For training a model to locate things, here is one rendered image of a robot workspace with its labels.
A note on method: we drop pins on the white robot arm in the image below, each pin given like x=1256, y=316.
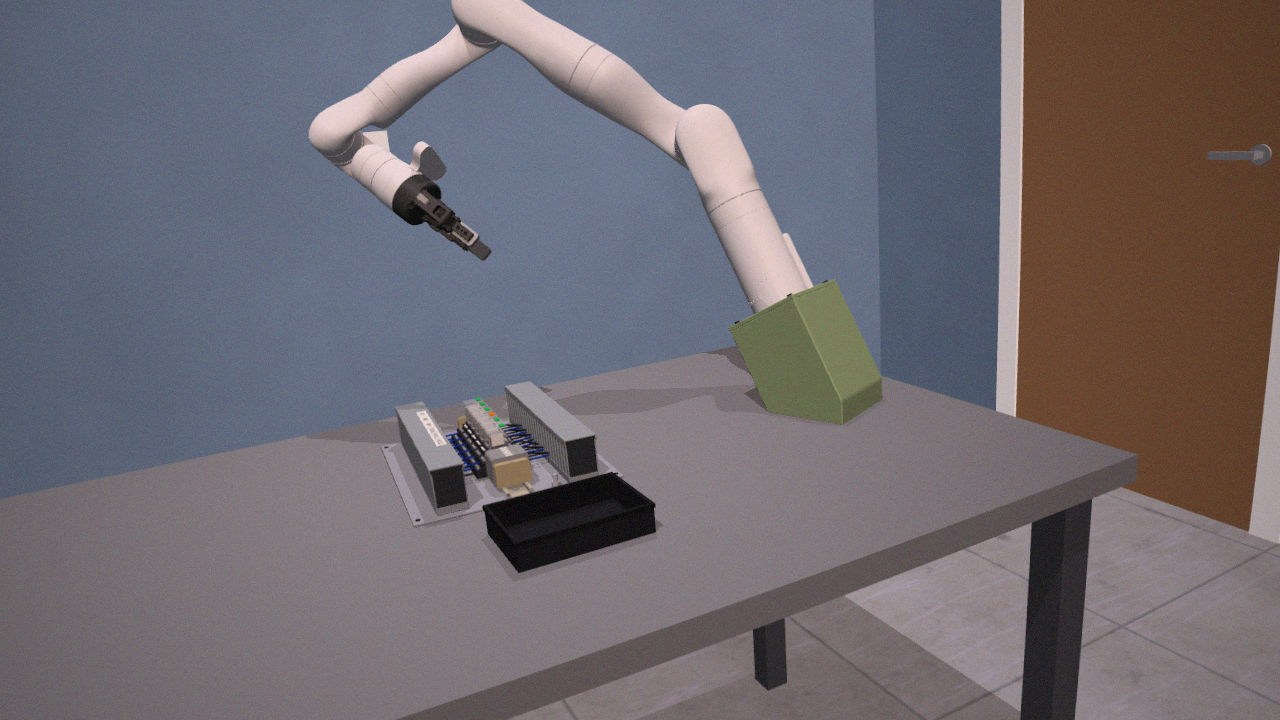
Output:
x=763, y=259

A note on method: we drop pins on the black rectangular tray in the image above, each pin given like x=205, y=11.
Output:
x=613, y=511

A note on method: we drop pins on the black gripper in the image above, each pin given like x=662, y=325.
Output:
x=414, y=208

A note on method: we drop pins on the grey relay panel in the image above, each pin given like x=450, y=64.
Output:
x=440, y=492

